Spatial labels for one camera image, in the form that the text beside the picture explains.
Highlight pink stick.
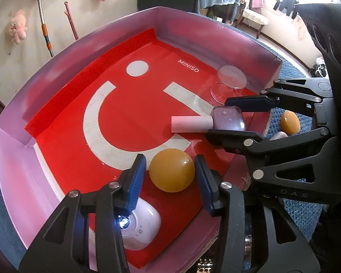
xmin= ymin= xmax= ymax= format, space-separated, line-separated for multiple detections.
xmin=64 ymin=2 xmax=79 ymax=41

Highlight white rounded device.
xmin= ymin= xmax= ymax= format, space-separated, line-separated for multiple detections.
xmin=118 ymin=196 xmax=162 ymax=252

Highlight orange jelly dome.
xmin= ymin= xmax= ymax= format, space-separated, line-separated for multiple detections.
xmin=280 ymin=110 xmax=301 ymax=135
xmin=149 ymin=148 xmax=195 ymax=192

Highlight white and black bag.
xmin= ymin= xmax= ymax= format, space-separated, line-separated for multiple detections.
xmin=313 ymin=58 xmax=328 ymax=77

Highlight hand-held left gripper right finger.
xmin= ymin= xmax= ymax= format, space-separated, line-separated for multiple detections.
xmin=195 ymin=154 xmax=321 ymax=273

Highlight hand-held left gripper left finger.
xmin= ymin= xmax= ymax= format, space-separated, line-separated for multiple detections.
xmin=18 ymin=154 xmax=147 ymax=273

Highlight white cushioned chair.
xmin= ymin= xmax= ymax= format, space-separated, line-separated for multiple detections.
xmin=242 ymin=8 xmax=269 ymax=39

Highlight red printed paper liner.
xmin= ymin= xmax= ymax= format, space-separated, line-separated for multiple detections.
xmin=24 ymin=28 xmax=270 ymax=270

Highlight clear round plastic lid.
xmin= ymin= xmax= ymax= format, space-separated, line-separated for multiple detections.
xmin=210 ymin=65 xmax=248 ymax=105

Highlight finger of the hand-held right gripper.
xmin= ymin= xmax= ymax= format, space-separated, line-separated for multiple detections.
xmin=225 ymin=77 xmax=333 ymax=118
xmin=206 ymin=128 xmax=338 ymax=190

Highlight light pink plush toy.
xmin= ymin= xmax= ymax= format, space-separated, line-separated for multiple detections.
xmin=4 ymin=9 xmax=28 ymax=45

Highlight hanging black clothes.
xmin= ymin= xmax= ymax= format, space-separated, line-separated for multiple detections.
xmin=273 ymin=0 xmax=299 ymax=19

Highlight pink cardboard tray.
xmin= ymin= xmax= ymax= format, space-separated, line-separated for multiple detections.
xmin=0 ymin=6 xmax=282 ymax=270

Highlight mop with orange grip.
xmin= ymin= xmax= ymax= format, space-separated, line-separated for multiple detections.
xmin=35 ymin=0 xmax=54 ymax=57

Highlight pink capped nail polish bottle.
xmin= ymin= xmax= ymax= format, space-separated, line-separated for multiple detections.
xmin=170 ymin=106 xmax=246 ymax=134

